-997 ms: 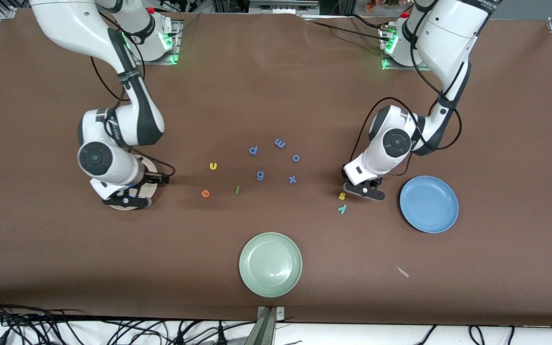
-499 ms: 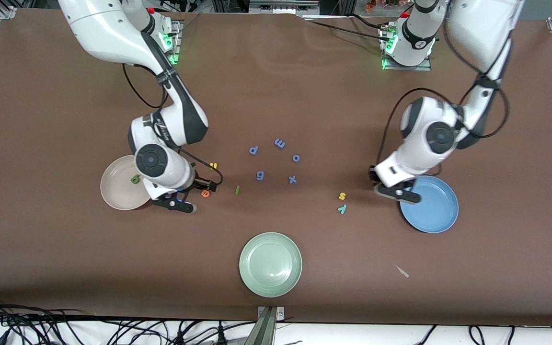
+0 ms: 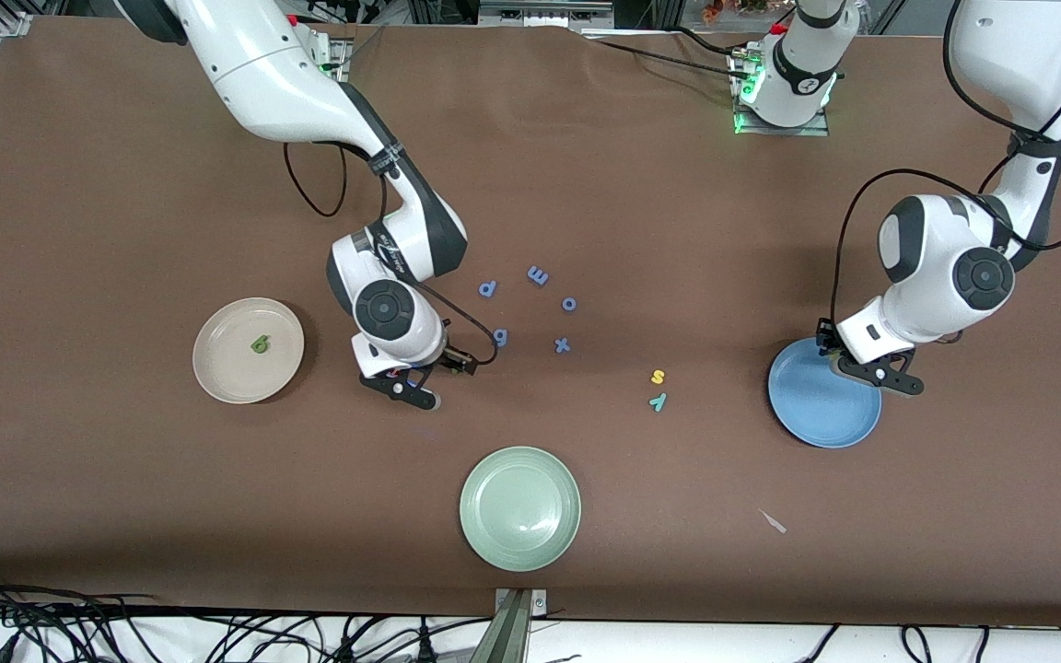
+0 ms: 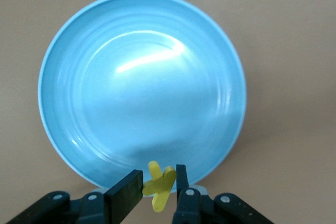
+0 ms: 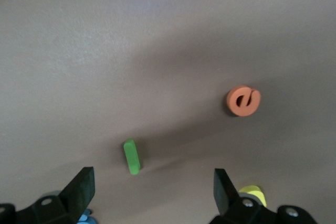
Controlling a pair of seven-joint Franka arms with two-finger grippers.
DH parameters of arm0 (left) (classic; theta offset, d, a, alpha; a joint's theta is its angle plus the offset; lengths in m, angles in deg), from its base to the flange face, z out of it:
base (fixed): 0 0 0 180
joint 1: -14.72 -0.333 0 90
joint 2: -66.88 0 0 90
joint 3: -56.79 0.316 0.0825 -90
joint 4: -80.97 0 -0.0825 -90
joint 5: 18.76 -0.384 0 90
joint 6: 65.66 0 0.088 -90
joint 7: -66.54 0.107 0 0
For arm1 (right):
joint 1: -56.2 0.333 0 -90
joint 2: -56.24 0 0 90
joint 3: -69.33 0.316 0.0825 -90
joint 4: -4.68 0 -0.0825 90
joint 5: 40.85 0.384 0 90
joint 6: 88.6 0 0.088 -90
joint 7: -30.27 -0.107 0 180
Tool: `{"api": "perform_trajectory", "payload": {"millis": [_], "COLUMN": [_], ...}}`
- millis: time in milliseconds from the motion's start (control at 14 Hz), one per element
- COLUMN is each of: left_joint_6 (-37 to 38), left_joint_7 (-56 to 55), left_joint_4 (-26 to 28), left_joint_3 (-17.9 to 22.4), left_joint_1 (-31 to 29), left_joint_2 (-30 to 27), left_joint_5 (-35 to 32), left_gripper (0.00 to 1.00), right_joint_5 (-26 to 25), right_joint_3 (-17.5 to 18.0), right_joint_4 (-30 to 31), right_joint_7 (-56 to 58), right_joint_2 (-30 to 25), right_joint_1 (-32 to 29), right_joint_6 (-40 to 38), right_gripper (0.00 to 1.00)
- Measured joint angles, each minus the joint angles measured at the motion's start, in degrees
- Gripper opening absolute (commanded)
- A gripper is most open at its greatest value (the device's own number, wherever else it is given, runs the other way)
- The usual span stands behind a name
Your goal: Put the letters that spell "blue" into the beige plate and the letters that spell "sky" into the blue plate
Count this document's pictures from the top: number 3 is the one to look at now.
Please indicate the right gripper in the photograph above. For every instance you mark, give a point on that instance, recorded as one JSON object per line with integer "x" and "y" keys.
{"x": 450, "y": 355}

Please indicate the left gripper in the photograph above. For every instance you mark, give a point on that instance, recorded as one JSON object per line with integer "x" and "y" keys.
{"x": 827, "y": 340}

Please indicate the teal foam letter y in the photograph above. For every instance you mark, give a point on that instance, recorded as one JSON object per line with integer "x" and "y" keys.
{"x": 658, "y": 401}

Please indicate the green foam letter b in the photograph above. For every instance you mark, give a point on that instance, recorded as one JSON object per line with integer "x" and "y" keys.
{"x": 261, "y": 348}

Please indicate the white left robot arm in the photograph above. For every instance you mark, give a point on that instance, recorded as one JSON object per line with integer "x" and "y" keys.
{"x": 982, "y": 276}

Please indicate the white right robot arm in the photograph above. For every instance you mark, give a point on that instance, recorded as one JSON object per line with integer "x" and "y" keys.
{"x": 383, "y": 308}

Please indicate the blue foam letter g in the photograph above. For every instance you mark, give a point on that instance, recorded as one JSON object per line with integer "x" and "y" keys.
{"x": 501, "y": 339}

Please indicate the blue round plate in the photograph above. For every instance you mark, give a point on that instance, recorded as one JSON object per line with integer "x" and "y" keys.
{"x": 816, "y": 414}

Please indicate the blue foam letter p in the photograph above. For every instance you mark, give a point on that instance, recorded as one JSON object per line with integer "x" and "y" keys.
{"x": 487, "y": 288}

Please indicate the blue foam letter m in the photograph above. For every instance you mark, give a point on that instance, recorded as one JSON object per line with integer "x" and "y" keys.
{"x": 538, "y": 274}

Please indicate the pale green round plate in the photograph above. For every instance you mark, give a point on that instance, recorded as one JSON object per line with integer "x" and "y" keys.
{"x": 519, "y": 508}

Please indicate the small white tape scrap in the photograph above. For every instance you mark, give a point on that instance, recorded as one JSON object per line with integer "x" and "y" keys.
{"x": 773, "y": 521}

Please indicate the beige round plate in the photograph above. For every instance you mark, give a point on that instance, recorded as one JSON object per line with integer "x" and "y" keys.
{"x": 236, "y": 368}

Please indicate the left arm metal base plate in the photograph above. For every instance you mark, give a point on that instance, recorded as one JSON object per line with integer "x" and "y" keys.
{"x": 784, "y": 131}

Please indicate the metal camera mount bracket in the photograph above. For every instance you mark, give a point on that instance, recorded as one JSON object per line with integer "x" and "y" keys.
{"x": 514, "y": 626}

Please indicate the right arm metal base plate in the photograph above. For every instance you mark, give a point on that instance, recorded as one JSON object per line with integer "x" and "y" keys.
{"x": 339, "y": 57}

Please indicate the aluminium frame rack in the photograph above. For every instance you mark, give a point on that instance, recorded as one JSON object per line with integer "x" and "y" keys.
{"x": 544, "y": 14}

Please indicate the metal table corner bracket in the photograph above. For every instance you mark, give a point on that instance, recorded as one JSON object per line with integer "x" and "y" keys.
{"x": 15, "y": 25}

